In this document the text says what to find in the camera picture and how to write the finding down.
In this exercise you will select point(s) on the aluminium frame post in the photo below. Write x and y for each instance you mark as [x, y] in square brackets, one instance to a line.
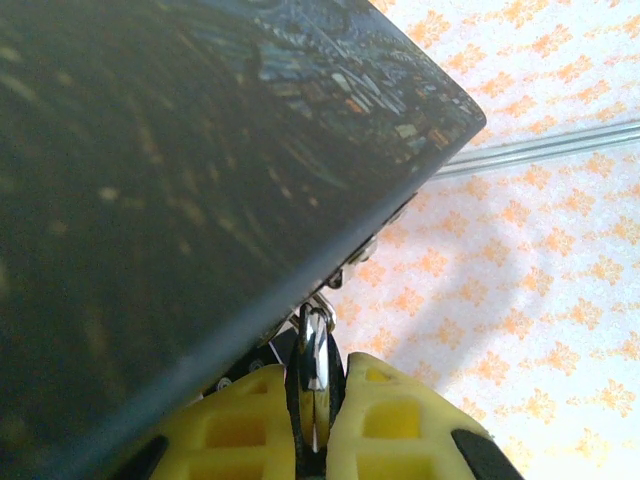
[550, 147]

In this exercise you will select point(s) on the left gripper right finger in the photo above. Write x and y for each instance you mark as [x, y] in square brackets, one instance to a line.
[400, 430]

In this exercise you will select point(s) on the starry night painted box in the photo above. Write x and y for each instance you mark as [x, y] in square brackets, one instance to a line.
[150, 175]

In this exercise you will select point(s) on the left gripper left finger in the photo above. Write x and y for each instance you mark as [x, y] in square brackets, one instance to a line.
[235, 430]

